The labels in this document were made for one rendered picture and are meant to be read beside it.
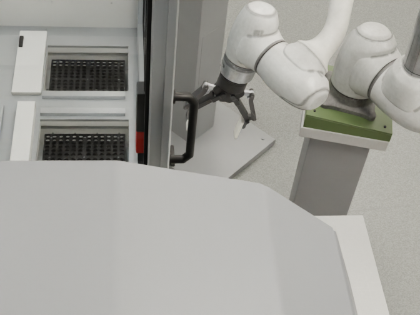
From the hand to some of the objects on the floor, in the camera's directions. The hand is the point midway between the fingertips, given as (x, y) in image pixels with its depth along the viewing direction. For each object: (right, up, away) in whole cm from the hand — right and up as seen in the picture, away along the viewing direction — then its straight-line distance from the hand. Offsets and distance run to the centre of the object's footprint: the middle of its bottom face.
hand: (212, 128), depth 206 cm
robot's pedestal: (+38, -42, +99) cm, 114 cm away
